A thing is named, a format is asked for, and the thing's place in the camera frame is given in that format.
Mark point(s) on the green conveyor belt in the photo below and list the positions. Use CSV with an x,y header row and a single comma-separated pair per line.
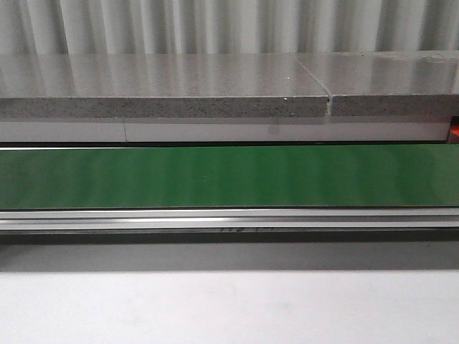
x,y
230,176

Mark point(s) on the grey granite slab right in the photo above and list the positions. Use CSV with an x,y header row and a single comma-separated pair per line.
x,y
368,84

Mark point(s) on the grey granite slab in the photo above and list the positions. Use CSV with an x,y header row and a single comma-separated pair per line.
x,y
158,86
368,84

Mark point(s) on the grey granite slab left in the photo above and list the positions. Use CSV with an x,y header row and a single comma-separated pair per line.
x,y
158,86

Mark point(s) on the red plastic tray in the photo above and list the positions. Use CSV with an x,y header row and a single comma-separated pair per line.
x,y
454,134

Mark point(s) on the white pleated curtain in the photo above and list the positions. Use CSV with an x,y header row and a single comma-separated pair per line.
x,y
208,27

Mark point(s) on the aluminium conveyor side rail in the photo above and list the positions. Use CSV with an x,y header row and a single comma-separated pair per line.
x,y
193,221

